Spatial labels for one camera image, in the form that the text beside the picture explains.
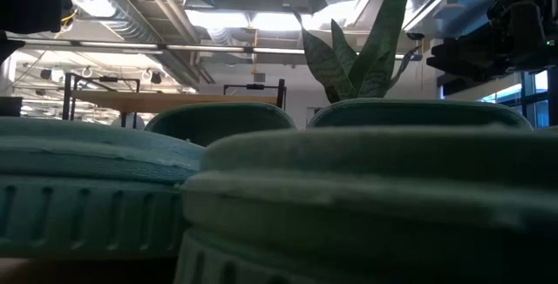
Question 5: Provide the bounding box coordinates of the black background monitor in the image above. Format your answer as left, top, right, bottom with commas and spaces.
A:
0, 96, 23, 118

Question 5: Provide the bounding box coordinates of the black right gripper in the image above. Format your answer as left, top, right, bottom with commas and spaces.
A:
425, 0, 552, 83

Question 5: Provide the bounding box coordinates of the black aluminium rig frame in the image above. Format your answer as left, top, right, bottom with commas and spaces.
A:
222, 82, 280, 102

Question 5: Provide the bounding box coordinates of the green snake plant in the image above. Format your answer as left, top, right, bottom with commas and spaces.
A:
290, 0, 423, 105

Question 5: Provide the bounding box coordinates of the green slide sandal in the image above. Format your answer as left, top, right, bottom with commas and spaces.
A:
0, 101, 298, 260
173, 97, 558, 284

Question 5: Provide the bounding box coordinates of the wooden shelf with black legs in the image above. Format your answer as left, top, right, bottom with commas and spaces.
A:
62, 71, 288, 129

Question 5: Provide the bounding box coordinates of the long ceiling light tube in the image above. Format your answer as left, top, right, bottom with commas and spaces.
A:
6, 35, 306, 56

